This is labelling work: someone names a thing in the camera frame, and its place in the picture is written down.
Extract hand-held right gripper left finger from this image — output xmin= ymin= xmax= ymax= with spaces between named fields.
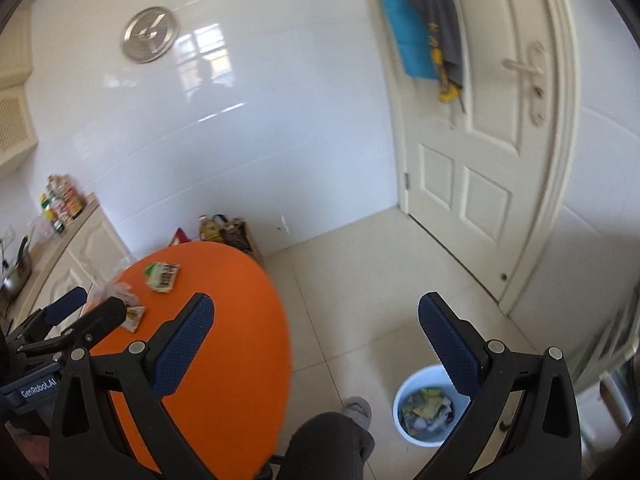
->
xmin=49 ymin=292 xmax=217 ymax=480

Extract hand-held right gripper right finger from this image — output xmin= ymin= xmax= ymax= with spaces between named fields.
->
xmin=414 ymin=292 xmax=583 ymax=480

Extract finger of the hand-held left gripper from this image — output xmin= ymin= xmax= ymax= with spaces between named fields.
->
xmin=25 ymin=296 xmax=127 ymax=357
xmin=9 ymin=286 xmax=89 ymax=346

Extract pile of white snacks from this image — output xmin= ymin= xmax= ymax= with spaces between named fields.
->
xmin=410 ymin=400 xmax=457 ymax=436

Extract white plastic bin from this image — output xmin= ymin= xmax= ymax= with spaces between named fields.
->
xmin=392 ymin=365 xmax=473 ymax=447

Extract clear plastic bag with packets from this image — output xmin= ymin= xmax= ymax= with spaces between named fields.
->
xmin=87 ymin=281 xmax=141 ymax=313

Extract small white yellow packet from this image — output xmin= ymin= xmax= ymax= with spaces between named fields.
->
xmin=120 ymin=305 xmax=147 ymax=333

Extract orange round table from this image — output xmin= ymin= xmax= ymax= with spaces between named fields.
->
xmin=75 ymin=241 xmax=293 ymax=476

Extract steel wok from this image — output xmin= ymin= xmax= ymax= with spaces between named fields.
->
xmin=0 ymin=236 xmax=33 ymax=297

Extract beige stone countertop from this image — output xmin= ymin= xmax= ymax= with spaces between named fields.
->
xmin=0 ymin=191 xmax=101 ymax=321

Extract white red-lettered crumpled bag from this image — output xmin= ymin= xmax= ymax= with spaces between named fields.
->
xmin=144 ymin=261 xmax=181 ymax=292

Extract cream base cabinets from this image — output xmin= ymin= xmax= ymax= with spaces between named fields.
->
xmin=10 ymin=205 xmax=138 ymax=331

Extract clear plastic container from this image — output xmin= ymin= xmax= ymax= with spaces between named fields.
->
xmin=27 ymin=215 xmax=51 ymax=241

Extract amber cooking oil bottle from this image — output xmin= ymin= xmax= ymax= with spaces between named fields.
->
xmin=67 ymin=180 xmax=86 ymax=220

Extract grey slipper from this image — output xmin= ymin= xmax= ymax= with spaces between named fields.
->
xmin=342 ymin=396 xmax=373 ymax=431

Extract cardboard box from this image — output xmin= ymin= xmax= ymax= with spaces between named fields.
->
xmin=222 ymin=217 xmax=265 ymax=267

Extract white panel door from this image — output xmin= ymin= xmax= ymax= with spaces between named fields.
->
xmin=372 ymin=0 xmax=583 ymax=318

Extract person's dark trouser leg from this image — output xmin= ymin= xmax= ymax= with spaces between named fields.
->
xmin=276 ymin=411 xmax=376 ymax=480

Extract cream lattice door cabinet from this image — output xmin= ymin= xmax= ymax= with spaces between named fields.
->
xmin=0 ymin=82 xmax=41 ymax=168

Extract blue apron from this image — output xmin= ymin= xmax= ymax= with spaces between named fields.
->
xmin=375 ymin=0 xmax=443 ymax=79

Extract grey apron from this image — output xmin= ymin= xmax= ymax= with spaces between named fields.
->
xmin=404 ymin=0 xmax=466 ymax=116

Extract cream wall cabinets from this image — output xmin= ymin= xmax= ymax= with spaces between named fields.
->
xmin=0 ymin=7 xmax=35 ymax=86

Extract cream door handle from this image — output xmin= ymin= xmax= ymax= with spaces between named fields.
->
xmin=501 ymin=42 xmax=548 ymax=126

